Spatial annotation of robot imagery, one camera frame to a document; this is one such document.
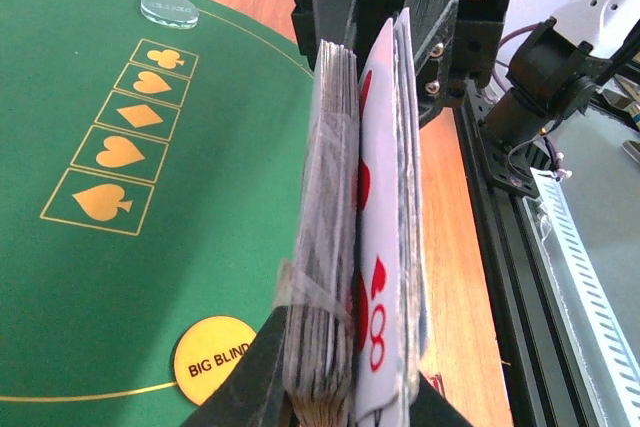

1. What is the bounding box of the round green poker mat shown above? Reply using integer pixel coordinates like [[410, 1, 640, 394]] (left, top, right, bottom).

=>
[[1, 0, 312, 426]]

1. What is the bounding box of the orange small blind button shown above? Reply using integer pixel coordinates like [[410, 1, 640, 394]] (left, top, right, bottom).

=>
[[173, 316, 256, 406]]

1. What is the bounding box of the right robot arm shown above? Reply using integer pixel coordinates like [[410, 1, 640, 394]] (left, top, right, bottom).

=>
[[292, 0, 639, 152]]

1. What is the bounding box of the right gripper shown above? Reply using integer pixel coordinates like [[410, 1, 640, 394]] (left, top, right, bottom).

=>
[[291, 0, 509, 125]]

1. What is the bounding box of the split-off playing card stack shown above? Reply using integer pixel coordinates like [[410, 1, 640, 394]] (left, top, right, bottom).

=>
[[355, 9, 428, 426]]

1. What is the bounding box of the light blue cable duct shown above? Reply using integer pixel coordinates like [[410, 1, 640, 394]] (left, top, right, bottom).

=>
[[525, 169, 639, 426]]

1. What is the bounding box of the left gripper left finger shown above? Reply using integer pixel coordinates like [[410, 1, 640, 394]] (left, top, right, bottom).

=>
[[183, 306, 295, 427]]

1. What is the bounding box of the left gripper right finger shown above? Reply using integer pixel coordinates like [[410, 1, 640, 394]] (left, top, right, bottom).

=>
[[409, 375, 472, 427]]

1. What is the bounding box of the red black triangular all-in marker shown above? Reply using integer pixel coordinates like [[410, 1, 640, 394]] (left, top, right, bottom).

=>
[[426, 373, 446, 398]]

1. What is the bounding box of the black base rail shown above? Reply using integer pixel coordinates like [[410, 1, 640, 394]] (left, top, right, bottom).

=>
[[454, 87, 598, 426]]

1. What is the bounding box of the blue playing card deck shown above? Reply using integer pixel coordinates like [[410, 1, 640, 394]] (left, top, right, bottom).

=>
[[281, 41, 360, 426]]

